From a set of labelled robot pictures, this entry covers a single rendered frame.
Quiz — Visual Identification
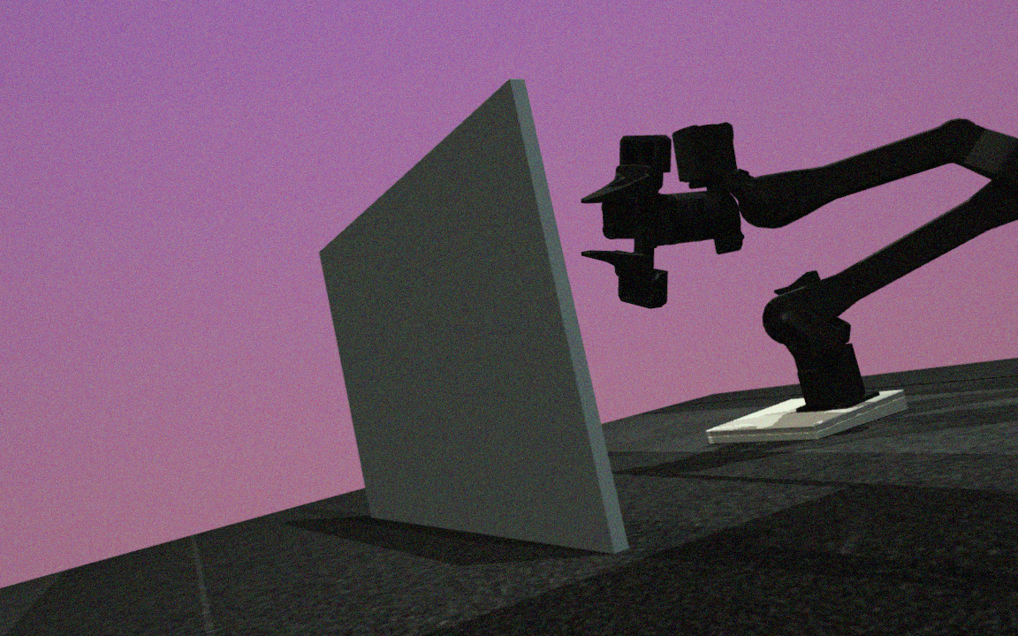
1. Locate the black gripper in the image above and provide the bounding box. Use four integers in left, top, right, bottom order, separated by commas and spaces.
581, 134, 710, 309

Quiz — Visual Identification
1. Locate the dark grey flat panel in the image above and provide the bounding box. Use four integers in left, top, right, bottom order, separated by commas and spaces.
319, 79, 629, 554

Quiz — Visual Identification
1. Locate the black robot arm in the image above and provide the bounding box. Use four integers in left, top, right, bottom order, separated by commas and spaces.
672, 118, 1018, 413

